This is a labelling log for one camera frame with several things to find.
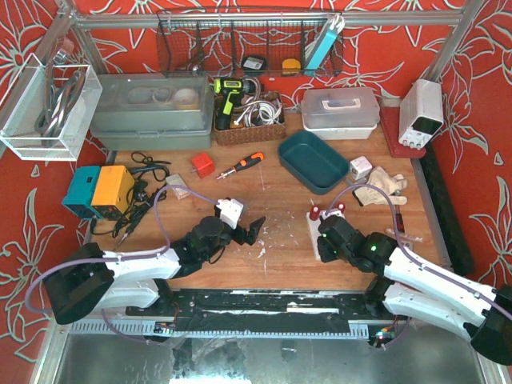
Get orange black screwdriver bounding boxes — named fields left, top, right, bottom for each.
left=216, top=152, right=264, bottom=180

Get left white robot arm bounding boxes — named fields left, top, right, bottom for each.
left=43, top=216, right=266, bottom=325

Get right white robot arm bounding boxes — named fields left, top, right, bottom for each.
left=317, top=215, right=511, bottom=366

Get white peg board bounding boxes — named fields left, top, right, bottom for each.
left=306, top=213, right=321, bottom=261

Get small clear screw box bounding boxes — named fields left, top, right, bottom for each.
left=165, top=174, right=190, bottom=200

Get small red screwdriver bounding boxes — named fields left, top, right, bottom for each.
left=394, top=206, right=405, bottom=234

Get small clear parts box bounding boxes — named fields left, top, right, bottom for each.
left=386, top=228, right=423, bottom=246

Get red cube adapter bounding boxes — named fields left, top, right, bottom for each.
left=190, top=152, right=215, bottom=178

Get white cube adapter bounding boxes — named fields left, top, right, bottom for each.
left=349, top=156, right=373, bottom=181

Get beige work glove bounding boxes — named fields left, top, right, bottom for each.
left=353, top=166, right=408, bottom=206

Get teal plastic tray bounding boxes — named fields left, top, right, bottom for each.
left=278, top=130, right=349, bottom=195

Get soldering iron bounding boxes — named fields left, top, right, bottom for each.
left=114, top=226, right=134, bottom=250

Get brown wicker basket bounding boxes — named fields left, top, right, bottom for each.
left=212, top=91, right=286, bottom=146

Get yellow soldering station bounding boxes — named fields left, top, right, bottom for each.
left=91, top=165, right=135, bottom=221

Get white plastic lidded box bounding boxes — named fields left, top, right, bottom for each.
left=301, top=87, right=380, bottom=140

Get teal device box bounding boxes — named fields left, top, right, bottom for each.
left=62, top=166, right=101, bottom=219

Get grey plastic storage box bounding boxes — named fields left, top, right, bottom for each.
left=90, top=74, right=214, bottom=151

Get green black drill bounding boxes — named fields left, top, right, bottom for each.
left=214, top=78, right=256, bottom=130

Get white power supply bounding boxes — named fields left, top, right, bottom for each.
left=398, top=79, right=443, bottom=150

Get yellow tape measure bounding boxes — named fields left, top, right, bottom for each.
left=282, top=58, right=302, bottom=77

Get clear acrylic box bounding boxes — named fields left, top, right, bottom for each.
left=1, top=54, right=102, bottom=162

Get blue white case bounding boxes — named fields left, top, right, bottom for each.
left=304, top=14, right=346, bottom=76

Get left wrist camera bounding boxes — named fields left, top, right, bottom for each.
left=215, top=198, right=245, bottom=229

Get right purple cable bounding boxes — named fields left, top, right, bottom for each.
left=326, top=184, right=512, bottom=349

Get purple cable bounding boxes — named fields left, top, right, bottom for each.
left=24, top=184, right=221, bottom=345
left=326, top=184, right=512, bottom=349

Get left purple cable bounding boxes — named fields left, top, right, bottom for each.
left=24, top=184, right=221, bottom=345

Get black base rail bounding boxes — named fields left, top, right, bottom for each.
left=126, top=289, right=396, bottom=338

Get black tangled cables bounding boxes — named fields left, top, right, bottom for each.
left=90, top=150, right=173, bottom=241

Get white coiled cables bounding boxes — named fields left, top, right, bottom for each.
left=234, top=99, right=283, bottom=128

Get black wire basket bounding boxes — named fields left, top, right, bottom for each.
left=156, top=6, right=343, bottom=77

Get grey coiled cable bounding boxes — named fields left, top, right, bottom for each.
left=34, top=63, right=87, bottom=147

